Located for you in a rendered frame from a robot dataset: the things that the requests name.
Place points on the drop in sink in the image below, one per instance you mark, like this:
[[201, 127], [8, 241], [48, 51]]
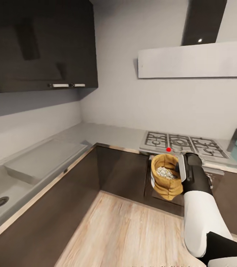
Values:
[[22, 174]]

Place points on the cabinet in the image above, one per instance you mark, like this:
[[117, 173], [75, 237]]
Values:
[[47, 45]]

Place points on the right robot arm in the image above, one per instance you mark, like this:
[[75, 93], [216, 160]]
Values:
[[206, 235]]

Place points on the range hood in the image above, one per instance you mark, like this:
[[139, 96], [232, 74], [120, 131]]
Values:
[[200, 55]]

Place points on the burner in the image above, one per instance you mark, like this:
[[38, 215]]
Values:
[[178, 144]]

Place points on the oven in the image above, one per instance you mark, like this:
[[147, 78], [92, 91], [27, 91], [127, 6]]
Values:
[[177, 203]]

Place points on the popcorn bag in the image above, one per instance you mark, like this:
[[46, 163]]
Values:
[[167, 188]]

